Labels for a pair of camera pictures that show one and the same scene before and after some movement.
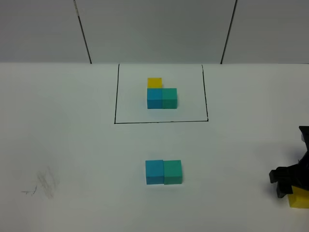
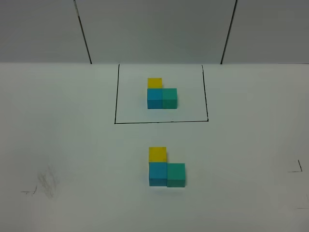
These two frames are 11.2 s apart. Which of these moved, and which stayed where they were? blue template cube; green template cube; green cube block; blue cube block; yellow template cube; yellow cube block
Moved: blue cube block; green cube block; yellow cube block
Stayed: yellow template cube; blue template cube; green template cube
